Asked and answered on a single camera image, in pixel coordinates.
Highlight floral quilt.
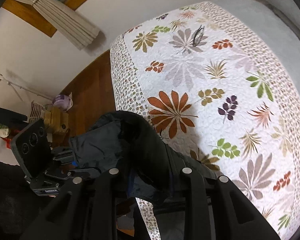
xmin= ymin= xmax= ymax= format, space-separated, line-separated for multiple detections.
xmin=109 ymin=1 xmax=300 ymax=240

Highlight wooden framed side window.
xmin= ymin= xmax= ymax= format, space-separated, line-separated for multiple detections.
xmin=1 ymin=0 xmax=117 ymax=38

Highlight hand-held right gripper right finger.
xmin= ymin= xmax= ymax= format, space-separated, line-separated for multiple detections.
xmin=169 ymin=167 xmax=282 ymax=240

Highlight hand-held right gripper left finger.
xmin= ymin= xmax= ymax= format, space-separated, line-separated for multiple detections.
xmin=20 ymin=167 xmax=129 ymax=240

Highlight beige tied curtain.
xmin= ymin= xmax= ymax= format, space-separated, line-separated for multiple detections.
xmin=9 ymin=0 xmax=101 ymax=50

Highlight small wooden stool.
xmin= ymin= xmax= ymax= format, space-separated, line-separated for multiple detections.
xmin=43 ymin=106 xmax=71 ymax=135

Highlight purple white bag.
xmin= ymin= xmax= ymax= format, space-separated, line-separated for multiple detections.
xmin=52 ymin=93 xmax=73 ymax=111

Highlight person's dark clothing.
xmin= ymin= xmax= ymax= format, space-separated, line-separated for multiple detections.
xmin=0 ymin=159 xmax=54 ymax=240

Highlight black object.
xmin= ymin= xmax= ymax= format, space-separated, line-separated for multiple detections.
xmin=0 ymin=104 xmax=28 ymax=125

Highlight striped cloth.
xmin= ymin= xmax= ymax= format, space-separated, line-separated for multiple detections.
xmin=29 ymin=101 xmax=49 ymax=124

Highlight red object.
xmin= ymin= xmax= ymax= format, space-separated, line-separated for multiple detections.
xmin=4 ymin=130 xmax=16 ymax=148

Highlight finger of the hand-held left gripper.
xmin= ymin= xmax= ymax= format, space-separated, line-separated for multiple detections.
xmin=51 ymin=146 xmax=78 ymax=167
xmin=43 ymin=167 xmax=102 ymax=181

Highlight white folding stand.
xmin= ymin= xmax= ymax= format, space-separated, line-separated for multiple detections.
xmin=0 ymin=71 xmax=53 ymax=103

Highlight black eyeglasses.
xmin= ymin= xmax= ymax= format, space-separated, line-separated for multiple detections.
xmin=191 ymin=24 xmax=206 ymax=47

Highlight black pants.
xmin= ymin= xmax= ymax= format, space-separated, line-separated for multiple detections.
xmin=69 ymin=110 xmax=221 ymax=215

